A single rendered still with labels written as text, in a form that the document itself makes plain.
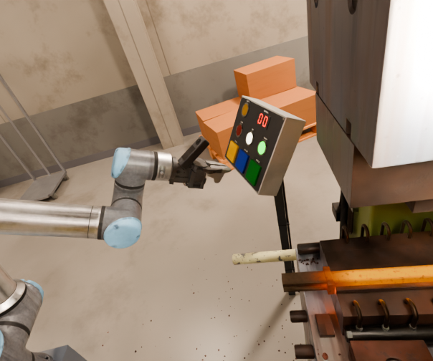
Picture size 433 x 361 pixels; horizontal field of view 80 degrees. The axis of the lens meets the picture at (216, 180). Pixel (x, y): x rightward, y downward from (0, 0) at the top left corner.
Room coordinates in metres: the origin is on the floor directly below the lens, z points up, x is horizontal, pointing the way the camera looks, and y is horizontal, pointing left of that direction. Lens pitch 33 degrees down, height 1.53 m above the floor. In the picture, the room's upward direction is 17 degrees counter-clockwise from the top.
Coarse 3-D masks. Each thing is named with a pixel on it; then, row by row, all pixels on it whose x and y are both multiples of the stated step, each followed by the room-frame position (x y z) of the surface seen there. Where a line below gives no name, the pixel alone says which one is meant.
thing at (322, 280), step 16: (304, 272) 0.34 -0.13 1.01; (320, 272) 0.33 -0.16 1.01; (336, 272) 0.32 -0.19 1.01; (352, 272) 0.31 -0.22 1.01; (368, 272) 0.30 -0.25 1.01; (384, 272) 0.29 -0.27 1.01; (400, 272) 0.28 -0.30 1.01; (416, 272) 0.27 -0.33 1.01; (432, 272) 0.26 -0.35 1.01; (288, 288) 0.33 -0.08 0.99; (304, 288) 0.32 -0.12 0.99; (320, 288) 0.31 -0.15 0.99
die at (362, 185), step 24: (336, 120) 0.31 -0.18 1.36; (336, 144) 0.30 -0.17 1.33; (336, 168) 0.30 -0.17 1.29; (360, 168) 0.24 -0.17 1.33; (384, 168) 0.23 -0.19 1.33; (408, 168) 0.22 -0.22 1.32; (432, 168) 0.22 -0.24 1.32; (360, 192) 0.24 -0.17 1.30; (384, 192) 0.23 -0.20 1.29; (408, 192) 0.22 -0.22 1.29; (432, 192) 0.21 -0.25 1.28
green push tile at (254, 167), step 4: (252, 160) 0.80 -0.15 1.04; (252, 164) 0.79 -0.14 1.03; (256, 164) 0.77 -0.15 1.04; (248, 168) 0.81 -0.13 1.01; (252, 168) 0.78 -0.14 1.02; (256, 168) 0.76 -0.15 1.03; (260, 168) 0.74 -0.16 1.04; (248, 172) 0.80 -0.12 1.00; (252, 172) 0.77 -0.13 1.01; (256, 172) 0.75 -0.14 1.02; (248, 176) 0.79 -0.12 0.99; (252, 176) 0.76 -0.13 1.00; (256, 176) 0.74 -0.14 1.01; (252, 180) 0.75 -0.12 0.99; (256, 180) 0.74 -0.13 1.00; (252, 184) 0.74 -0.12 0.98
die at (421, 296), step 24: (336, 240) 0.42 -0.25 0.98; (360, 240) 0.40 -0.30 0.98; (384, 240) 0.38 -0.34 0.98; (408, 240) 0.36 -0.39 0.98; (432, 240) 0.34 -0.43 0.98; (336, 264) 0.35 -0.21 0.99; (360, 264) 0.33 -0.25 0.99; (384, 264) 0.31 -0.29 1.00; (408, 264) 0.29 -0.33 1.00; (432, 264) 0.28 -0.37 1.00; (336, 288) 0.29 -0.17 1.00; (360, 288) 0.28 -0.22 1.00; (384, 288) 0.26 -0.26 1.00; (408, 288) 0.25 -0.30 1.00; (432, 288) 0.24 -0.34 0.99; (336, 312) 0.28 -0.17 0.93; (408, 312) 0.21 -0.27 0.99; (432, 312) 0.20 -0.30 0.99
